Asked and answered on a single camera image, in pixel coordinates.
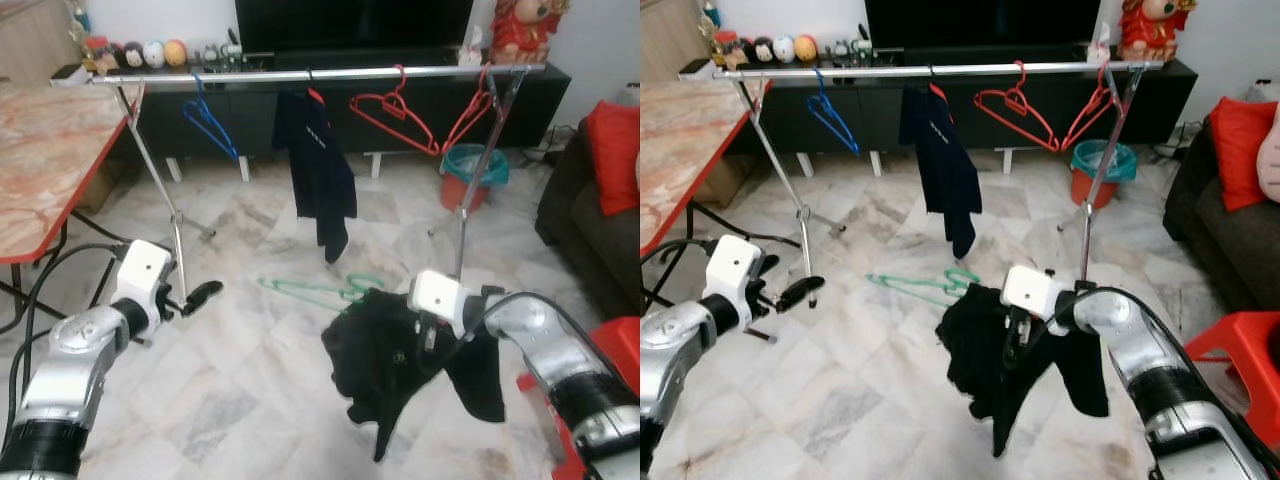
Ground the black garment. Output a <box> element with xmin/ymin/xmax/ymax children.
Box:
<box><xmin>322</xmin><ymin>287</ymin><xmax>507</xmax><ymax>463</ymax></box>
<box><xmin>936</xmin><ymin>283</ymin><xmax>1111</xmax><ymax>459</ymax></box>

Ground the green plastic hanger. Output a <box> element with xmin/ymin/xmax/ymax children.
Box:
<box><xmin>257</xmin><ymin>273</ymin><xmax>386</xmax><ymax>313</ymax></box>
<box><xmin>866</xmin><ymin>268</ymin><xmax>983</xmax><ymax>308</ymax></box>

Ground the blue plastic hanger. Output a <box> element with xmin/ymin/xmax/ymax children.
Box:
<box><xmin>181</xmin><ymin>72</ymin><xmax>241</xmax><ymax>161</ymax></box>
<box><xmin>805</xmin><ymin>68</ymin><xmax>861</xmax><ymax>156</ymax></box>

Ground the red plastic hanger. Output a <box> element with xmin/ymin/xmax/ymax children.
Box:
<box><xmin>972</xmin><ymin>60</ymin><xmax>1063</xmax><ymax>153</ymax></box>
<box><xmin>1060</xmin><ymin>62</ymin><xmax>1118</xmax><ymax>151</ymax></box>
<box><xmin>348</xmin><ymin>65</ymin><xmax>441</xmax><ymax>158</ymax></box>
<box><xmin>440</xmin><ymin>65</ymin><xmax>498</xmax><ymax>156</ymax></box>

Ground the orange bin with green bag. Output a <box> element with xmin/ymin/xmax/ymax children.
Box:
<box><xmin>1070</xmin><ymin>140</ymin><xmax>1139</xmax><ymax>209</ymax></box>
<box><xmin>440</xmin><ymin>143</ymin><xmax>511</xmax><ymax>213</ymax></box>

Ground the red plastic stool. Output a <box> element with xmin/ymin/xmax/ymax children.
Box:
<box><xmin>515</xmin><ymin>315</ymin><xmax>641</xmax><ymax>480</ymax></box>
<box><xmin>1183</xmin><ymin>310</ymin><xmax>1280</xmax><ymax>446</ymax></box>

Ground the navy garment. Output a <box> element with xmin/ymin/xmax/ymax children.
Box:
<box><xmin>898</xmin><ymin>85</ymin><xmax>984</xmax><ymax>261</ymax></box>
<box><xmin>272</xmin><ymin>88</ymin><xmax>359</xmax><ymax>265</ymax></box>

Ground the dark grey sofa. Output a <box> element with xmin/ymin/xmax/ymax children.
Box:
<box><xmin>535</xmin><ymin>115</ymin><xmax>641</xmax><ymax>321</ymax></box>
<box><xmin>1163</xmin><ymin>130</ymin><xmax>1280</xmax><ymax>311</ymax></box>

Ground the black tv cabinet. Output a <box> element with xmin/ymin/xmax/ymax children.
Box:
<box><xmin>55</xmin><ymin>62</ymin><xmax>571</xmax><ymax>186</ymax></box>
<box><xmin>680</xmin><ymin>58</ymin><xmax>1198</xmax><ymax>176</ymax></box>

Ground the red cushion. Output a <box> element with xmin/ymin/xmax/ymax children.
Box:
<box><xmin>1208</xmin><ymin>96</ymin><xmax>1280</xmax><ymax>213</ymax></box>
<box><xmin>585</xmin><ymin>100</ymin><xmax>641</xmax><ymax>216</ymax></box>

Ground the silver metal clothes rack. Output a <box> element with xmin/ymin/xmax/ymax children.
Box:
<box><xmin>710</xmin><ymin>58</ymin><xmax>1167</xmax><ymax>303</ymax></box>
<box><xmin>90</xmin><ymin>62</ymin><xmax>549</xmax><ymax>303</ymax></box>

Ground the black soundbar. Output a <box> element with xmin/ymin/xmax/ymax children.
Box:
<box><xmin>905</xmin><ymin>45</ymin><xmax>1081</xmax><ymax>64</ymax></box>

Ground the pink cat cushion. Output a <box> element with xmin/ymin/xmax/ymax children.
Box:
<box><xmin>1258</xmin><ymin>128</ymin><xmax>1280</xmax><ymax>204</ymax></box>

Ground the black flat television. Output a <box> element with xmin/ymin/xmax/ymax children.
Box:
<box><xmin>235</xmin><ymin>0</ymin><xmax>476</xmax><ymax>56</ymax></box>
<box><xmin>865</xmin><ymin>0</ymin><xmax>1103</xmax><ymax>51</ymax></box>

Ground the red ceramic figurine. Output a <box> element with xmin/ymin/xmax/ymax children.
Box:
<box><xmin>490</xmin><ymin>0</ymin><xmax>571</xmax><ymax>66</ymax></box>
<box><xmin>1118</xmin><ymin>0</ymin><xmax>1199</xmax><ymax>63</ymax></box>

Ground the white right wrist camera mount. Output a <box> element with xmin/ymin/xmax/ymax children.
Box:
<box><xmin>1000</xmin><ymin>264</ymin><xmax>1064</xmax><ymax>321</ymax></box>
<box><xmin>408</xmin><ymin>268</ymin><xmax>471</xmax><ymax>336</ymax></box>

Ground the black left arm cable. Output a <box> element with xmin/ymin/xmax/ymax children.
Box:
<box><xmin>640</xmin><ymin>235</ymin><xmax>716</xmax><ymax>291</ymax></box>
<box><xmin>0</xmin><ymin>240</ymin><xmax>126</xmax><ymax>441</ymax></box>

